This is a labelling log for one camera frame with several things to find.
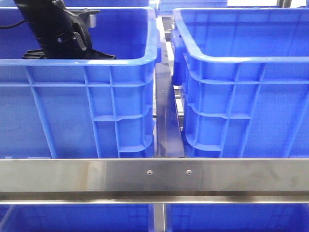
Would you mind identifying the blue crate rear left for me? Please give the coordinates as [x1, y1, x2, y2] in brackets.
[64, 0, 157, 8]

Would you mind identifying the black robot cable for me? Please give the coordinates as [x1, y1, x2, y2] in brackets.
[0, 19, 26, 29]

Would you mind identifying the blue crate lower left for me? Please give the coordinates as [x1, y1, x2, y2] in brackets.
[0, 204, 154, 232]

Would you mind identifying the steel centre divider rail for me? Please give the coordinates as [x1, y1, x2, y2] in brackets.
[155, 17, 185, 158]

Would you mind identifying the large blue crate right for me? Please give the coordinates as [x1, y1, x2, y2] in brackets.
[172, 8, 309, 158]

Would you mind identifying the blue crate lower right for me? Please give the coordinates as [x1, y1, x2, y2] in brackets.
[168, 203, 309, 232]

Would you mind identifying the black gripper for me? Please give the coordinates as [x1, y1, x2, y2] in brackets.
[15, 0, 116, 59]

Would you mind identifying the large blue crate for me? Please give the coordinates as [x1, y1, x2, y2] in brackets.
[172, 8, 309, 158]
[0, 7, 160, 159]

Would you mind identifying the steel shelf front rail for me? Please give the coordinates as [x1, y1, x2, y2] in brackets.
[0, 158, 309, 204]

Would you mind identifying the large blue crate left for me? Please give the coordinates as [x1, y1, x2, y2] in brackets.
[0, 7, 160, 159]

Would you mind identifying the blue crate rear right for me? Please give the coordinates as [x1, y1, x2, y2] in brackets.
[158, 0, 227, 15]

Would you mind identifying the steel vertical post below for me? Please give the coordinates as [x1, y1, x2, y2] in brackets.
[154, 203, 167, 232]

